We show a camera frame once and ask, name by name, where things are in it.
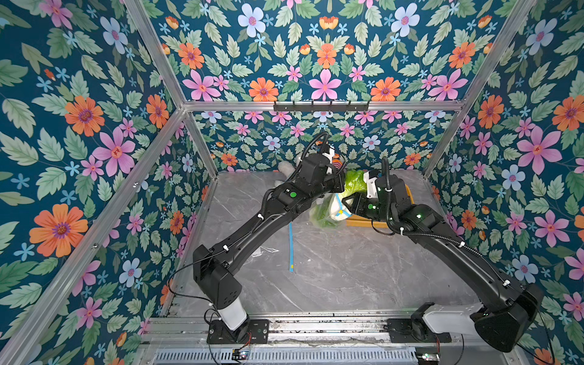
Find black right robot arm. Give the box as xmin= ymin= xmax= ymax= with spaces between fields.
xmin=342 ymin=173 xmax=544 ymax=353

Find white plush bunny blue shirt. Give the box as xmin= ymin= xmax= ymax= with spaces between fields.
xmin=275 ymin=160 xmax=301 ymax=187

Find clear zipper bag blue seal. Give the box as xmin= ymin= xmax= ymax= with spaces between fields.
xmin=255 ymin=191 xmax=352 ymax=256

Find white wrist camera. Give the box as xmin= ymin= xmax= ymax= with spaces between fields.
xmin=363 ymin=171 xmax=378 ymax=199
xmin=321 ymin=145 xmax=336 ymax=163

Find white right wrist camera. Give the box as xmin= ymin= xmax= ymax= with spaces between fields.
xmin=363 ymin=171 xmax=378 ymax=199

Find black hook rail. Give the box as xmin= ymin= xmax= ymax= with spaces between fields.
xmin=272 ymin=101 xmax=370 ymax=113

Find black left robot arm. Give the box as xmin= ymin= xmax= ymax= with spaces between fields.
xmin=193 ymin=148 xmax=345 ymax=335

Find yellow plastic tray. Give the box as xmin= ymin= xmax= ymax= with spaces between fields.
xmin=342 ymin=182 xmax=415 ymax=228

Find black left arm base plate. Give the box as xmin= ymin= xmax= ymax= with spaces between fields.
xmin=206 ymin=319 xmax=270 ymax=345

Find aluminium mounting rail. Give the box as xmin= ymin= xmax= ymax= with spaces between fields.
xmin=138 ymin=308 xmax=502 ymax=355

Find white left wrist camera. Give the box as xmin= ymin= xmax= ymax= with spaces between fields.
xmin=321 ymin=145 xmax=336 ymax=163

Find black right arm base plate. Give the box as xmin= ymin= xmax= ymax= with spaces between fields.
xmin=384 ymin=302 xmax=452 ymax=343

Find blue zipper strip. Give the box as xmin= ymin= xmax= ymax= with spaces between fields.
xmin=288 ymin=223 xmax=294 ymax=272

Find black striped plush toy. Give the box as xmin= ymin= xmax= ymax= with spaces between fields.
xmin=332 ymin=155 xmax=343 ymax=170

